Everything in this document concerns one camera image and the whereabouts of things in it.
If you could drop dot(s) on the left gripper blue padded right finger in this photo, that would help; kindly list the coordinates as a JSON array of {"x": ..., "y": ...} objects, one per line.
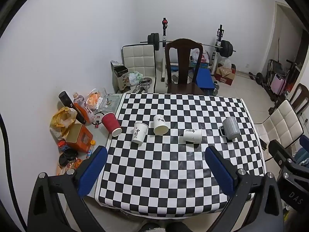
[{"x": 222, "y": 169}]

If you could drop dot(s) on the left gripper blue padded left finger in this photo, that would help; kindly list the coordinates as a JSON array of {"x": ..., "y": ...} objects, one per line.
[{"x": 89, "y": 170}]

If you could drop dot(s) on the red ribbed paper cup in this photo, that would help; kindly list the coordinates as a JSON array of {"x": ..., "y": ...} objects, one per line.
[{"x": 112, "y": 125}]

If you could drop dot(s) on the white paper cup lying sideways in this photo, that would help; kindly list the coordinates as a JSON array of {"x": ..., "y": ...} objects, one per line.
[{"x": 192, "y": 135}]

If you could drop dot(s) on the white paper cup, black calligraphy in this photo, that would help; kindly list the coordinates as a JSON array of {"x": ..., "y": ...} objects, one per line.
[{"x": 139, "y": 132}]

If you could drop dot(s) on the white paper cup, open mouth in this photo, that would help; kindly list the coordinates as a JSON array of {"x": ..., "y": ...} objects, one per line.
[{"x": 160, "y": 126}]

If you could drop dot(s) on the orange gift box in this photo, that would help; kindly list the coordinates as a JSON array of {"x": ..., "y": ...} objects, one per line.
[{"x": 79, "y": 138}]

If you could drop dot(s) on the grey ribbed mug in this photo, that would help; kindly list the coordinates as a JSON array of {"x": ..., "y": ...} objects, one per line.
[{"x": 230, "y": 129}]

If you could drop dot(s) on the cream padded chair at right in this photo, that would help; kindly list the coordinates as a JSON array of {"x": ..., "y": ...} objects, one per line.
[{"x": 283, "y": 125}]

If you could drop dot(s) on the cream padded chair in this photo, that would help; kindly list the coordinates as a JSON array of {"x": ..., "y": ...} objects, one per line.
[
  {"x": 141, "y": 58},
  {"x": 283, "y": 125}
]

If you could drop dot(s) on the yellow plastic bag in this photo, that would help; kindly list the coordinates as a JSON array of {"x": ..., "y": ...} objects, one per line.
[{"x": 62, "y": 121}]

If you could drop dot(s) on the black white checkered tablecloth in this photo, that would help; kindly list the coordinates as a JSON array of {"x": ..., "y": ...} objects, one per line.
[{"x": 166, "y": 176}]

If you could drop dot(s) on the pink labelled drink bottle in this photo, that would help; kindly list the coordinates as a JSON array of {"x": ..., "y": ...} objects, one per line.
[{"x": 81, "y": 104}]

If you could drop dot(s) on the orange snack bag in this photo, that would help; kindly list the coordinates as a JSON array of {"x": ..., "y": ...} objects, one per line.
[{"x": 94, "y": 99}]

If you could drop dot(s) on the black cylindrical bottle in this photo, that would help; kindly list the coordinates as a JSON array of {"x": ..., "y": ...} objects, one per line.
[{"x": 67, "y": 102}]

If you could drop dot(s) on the dark wooden chair at right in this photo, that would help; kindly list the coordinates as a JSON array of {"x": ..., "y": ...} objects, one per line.
[{"x": 299, "y": 99}]

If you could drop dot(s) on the dark wooden chair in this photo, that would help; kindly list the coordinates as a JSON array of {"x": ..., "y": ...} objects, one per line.
[
  {"x": 182, "y": 87},
  {"x": 299, "y": 99}
]

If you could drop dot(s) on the pink suitcase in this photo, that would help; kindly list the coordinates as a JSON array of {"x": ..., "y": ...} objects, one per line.
[{"x": 277, "y": 84}]

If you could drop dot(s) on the blue weight bench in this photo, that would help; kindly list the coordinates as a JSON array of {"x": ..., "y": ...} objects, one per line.
[{"x": 204, "y": 79}]

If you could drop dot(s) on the cardboard box on floor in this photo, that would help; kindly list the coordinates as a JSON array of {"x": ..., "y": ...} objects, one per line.
[{"x": 225, "y": 75}]

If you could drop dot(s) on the silver carton box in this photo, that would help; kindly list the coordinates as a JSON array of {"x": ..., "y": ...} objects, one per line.
[{"x": 120, "y": 78}]

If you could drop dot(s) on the cream padded chair at back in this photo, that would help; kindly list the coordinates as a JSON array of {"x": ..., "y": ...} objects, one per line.
[{"x": 141, "y": 58}]

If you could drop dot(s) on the barbell with black plates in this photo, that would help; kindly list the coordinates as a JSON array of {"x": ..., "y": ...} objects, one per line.
[{"x": 188, "y": 44}]

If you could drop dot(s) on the white squat rack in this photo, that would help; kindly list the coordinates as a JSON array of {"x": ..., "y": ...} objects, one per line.
[{"x": 213, "y": 61}]

